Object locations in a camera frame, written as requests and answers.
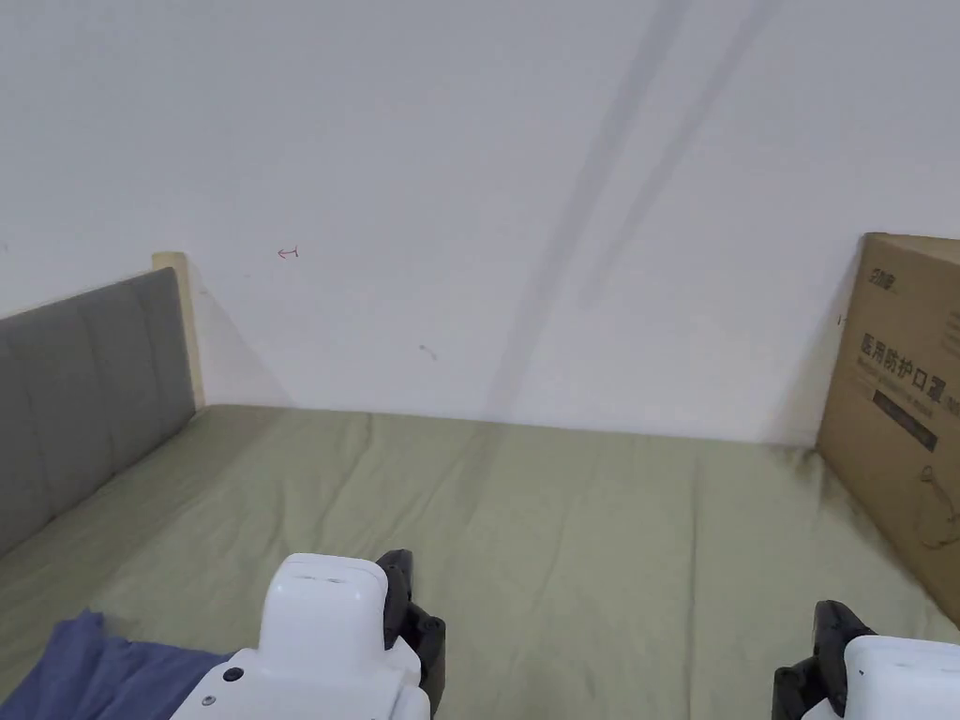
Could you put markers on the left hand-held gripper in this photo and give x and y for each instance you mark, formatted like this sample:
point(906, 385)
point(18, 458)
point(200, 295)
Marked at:
point(322, 637)

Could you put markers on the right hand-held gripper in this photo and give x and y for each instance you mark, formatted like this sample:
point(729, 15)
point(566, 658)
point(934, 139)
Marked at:
point(907, 682)

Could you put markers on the bed with pale green sheet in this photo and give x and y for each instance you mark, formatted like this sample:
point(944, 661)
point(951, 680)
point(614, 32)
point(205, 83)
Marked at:
point(570, 525)

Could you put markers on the brown cardboard carton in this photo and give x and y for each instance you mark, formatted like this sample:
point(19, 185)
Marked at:
point(892, 420)

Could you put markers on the dark blue garment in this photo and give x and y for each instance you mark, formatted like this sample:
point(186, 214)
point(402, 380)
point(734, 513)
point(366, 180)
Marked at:
point(105, 675)

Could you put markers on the grey padded headboard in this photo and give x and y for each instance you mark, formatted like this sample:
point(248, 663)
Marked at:
point(82, 390)

